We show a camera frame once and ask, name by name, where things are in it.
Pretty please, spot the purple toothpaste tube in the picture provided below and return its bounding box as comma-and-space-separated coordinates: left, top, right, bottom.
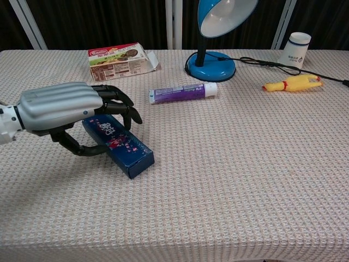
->
148, 82, 218, 105

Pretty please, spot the white slanted frame post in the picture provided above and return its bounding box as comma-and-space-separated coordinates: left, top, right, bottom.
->
270, 0, 297, 50
8, 0, 49, 50

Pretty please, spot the black pleated curtain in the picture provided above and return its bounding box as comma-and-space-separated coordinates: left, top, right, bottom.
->
0, 0, 349, 51

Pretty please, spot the black lamp power cable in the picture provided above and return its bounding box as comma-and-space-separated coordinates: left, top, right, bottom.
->
185, 51, 349, 88

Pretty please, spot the open cookie carton box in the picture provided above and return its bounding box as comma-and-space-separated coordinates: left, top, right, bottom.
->
87, 41, 159, 83

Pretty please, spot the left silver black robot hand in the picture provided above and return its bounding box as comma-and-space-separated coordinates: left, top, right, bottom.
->
15, 81, 143, 157

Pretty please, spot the blue glasses case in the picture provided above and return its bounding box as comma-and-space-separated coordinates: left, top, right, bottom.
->
82, 114, 155, 180

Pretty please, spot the white upright frame post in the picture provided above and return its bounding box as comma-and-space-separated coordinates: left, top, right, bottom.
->
165, 0, 183, 50

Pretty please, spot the beige cloth-covered table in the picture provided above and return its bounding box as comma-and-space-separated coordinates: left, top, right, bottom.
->
0, 49, 349, 262

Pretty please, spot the yellow rubber chicken toy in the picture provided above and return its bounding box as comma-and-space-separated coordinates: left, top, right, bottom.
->
262, 74, 324, 93

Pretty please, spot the blue desk lamp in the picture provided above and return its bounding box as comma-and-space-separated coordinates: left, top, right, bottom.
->
184, 0, 259, 83

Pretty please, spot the white paper cup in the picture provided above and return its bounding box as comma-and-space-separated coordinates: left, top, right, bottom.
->
277, 32, 312, 70

